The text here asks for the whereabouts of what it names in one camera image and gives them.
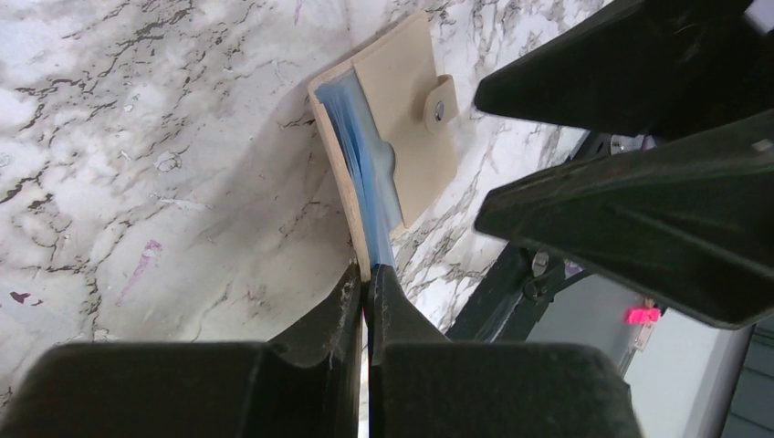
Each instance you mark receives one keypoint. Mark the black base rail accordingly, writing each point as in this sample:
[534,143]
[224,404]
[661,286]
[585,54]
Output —
[514,295]

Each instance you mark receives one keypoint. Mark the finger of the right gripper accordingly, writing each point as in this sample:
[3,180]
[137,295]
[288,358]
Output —
[666,68]
[689,223]

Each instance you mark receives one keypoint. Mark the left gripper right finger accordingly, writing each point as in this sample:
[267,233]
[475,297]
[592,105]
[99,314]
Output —
[422,384]

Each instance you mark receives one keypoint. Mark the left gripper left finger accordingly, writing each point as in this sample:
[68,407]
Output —
[304,382]

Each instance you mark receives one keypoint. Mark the beige card holder wallet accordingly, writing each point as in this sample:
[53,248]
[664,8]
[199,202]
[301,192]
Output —
[383,116]

